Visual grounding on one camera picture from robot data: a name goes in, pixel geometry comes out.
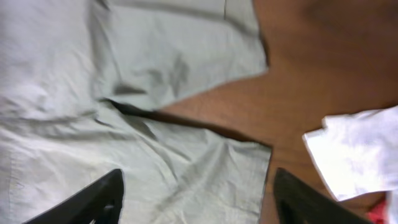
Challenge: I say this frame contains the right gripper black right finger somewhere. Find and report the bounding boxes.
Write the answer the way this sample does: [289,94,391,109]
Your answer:
[273,168,371,224]

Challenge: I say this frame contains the red garment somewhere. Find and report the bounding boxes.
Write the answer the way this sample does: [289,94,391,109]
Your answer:
[366,199,388,224]

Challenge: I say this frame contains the khaki green shorts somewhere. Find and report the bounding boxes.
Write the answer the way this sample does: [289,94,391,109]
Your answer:
[1,0,271,223]

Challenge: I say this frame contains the white garment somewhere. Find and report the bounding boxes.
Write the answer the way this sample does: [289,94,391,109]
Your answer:
[303,107,397,223]

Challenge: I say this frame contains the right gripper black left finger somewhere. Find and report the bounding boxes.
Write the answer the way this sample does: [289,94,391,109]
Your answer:
[26,169,124,224]

